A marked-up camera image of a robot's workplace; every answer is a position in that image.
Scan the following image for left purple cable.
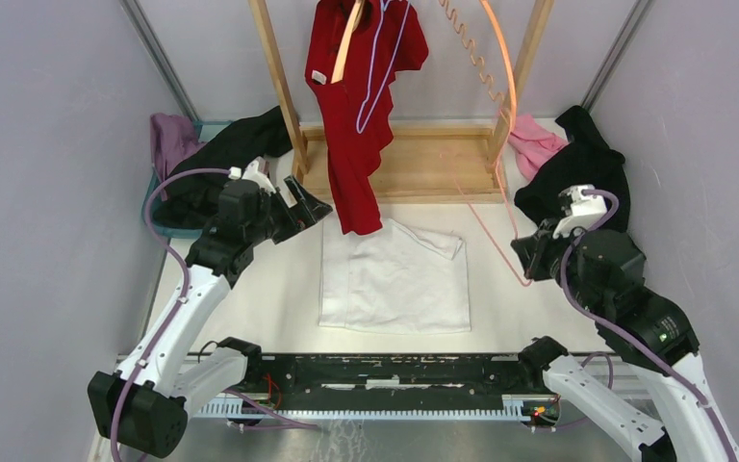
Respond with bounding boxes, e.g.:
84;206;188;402
108;167;319;462

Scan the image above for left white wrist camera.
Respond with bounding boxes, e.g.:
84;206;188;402
227;157;277;193

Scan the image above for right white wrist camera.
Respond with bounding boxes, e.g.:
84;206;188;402
552;185;608;239

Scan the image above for black garment on right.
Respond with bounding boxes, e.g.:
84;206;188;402
514;105;631;232

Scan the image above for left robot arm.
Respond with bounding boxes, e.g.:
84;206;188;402
88;173;333;461

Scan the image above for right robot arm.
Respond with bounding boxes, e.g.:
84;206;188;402
511;220;739;461

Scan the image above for aluminium frame rail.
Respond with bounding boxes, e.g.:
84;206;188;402
108;354;686;423

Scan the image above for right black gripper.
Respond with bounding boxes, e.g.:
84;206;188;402
511;214;607;316

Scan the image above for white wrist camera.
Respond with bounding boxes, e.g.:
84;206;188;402
552;185;608;239
227;157;277;193

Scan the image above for purple cable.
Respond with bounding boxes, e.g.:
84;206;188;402
535;188;739;462
108;167;319;462

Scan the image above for pink garment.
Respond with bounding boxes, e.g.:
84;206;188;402
507;115;568;181

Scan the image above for teal laundry basket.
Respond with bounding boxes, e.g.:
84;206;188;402
140;120;231;239

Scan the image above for white garment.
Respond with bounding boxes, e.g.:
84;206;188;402
319;218;471;335

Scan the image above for red skirt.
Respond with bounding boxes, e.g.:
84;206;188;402
304;1;429;235

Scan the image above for black garment in basket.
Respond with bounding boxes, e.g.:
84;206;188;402
153;106;293;229

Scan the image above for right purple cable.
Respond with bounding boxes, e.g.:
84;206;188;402
535;188;739;462

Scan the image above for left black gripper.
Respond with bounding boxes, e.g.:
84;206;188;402
245;175;332;245

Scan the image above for purple garment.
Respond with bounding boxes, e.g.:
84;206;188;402
149;113;205;181

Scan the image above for wooden hanger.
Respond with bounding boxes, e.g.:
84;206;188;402
330;0;367;84

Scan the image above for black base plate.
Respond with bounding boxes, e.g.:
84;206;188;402
203;352;582;413

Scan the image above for wooden clothes rack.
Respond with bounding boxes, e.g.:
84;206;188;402
249;1;554;204

